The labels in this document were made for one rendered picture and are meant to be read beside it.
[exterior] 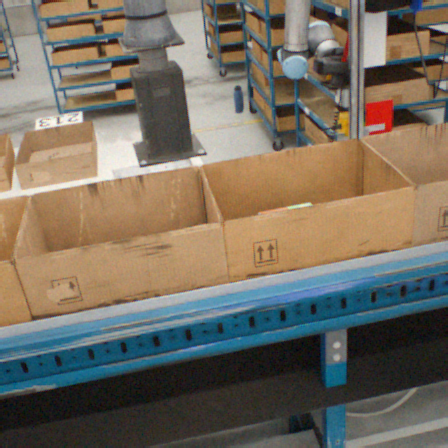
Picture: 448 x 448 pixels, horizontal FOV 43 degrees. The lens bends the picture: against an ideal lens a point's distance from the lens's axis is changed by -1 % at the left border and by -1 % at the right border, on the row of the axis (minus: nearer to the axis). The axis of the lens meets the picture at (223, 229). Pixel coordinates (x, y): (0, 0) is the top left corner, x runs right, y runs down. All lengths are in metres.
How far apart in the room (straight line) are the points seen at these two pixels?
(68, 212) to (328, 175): 0.63
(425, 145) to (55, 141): 1.56
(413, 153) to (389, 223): 0.35
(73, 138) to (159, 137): 0.47
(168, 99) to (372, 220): 1.16
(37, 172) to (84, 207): 0.82
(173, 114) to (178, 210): 0.83
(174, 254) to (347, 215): 0.35
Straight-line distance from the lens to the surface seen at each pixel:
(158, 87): 2.11
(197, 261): 1.10
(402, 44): 2.57
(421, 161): 1.51
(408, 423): 1.72
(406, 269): 1.17
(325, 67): 1.99
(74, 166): 2.14
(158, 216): 1.37
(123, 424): 1.31
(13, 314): 1.16
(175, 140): 2.18
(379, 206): 1.16
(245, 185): 1.37
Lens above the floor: 1.56
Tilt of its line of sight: 30 degrees down
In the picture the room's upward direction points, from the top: 7 degrees counter-clockwise
